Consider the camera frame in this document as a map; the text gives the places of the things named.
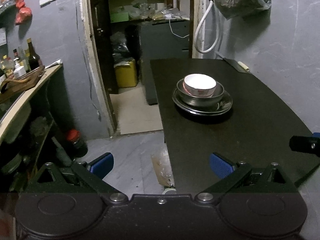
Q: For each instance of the red capped bottle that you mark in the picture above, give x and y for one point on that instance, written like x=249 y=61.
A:
x=76 y=146

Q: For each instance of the white ceramic bowl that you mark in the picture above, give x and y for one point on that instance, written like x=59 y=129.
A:
x=200 y=85

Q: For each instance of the wooden cutting board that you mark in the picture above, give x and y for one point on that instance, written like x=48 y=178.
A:
x=12 y=87

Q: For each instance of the yellow jerry can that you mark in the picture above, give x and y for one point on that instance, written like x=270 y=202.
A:
x=126 y=74

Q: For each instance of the large steel basin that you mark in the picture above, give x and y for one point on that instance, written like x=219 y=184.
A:
x=222 y=107

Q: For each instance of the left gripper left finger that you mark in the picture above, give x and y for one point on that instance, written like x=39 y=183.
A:
x=93 y=173

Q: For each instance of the dark glass bottle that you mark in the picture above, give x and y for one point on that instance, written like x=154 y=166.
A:
x=34 y=59

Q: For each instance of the cleaver knife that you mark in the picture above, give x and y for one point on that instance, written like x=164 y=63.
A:
x=231 y=62

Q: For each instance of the white roll on cleaver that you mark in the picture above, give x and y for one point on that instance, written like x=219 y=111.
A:
x=243 y=66

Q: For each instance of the red plastic bag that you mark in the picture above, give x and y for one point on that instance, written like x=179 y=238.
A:
x=23 y=12

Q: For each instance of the small steel bowl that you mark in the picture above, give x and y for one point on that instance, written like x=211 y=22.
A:
x=196 y=101

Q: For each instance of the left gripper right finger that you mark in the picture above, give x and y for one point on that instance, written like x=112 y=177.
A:
x=231 y=175

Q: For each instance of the green box on shelf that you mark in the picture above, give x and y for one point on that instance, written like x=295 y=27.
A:
x=119 y=17

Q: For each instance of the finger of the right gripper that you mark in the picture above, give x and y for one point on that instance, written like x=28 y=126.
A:
x=310 y=145

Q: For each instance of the dark cabinet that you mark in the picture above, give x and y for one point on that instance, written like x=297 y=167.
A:
x=161 y=40

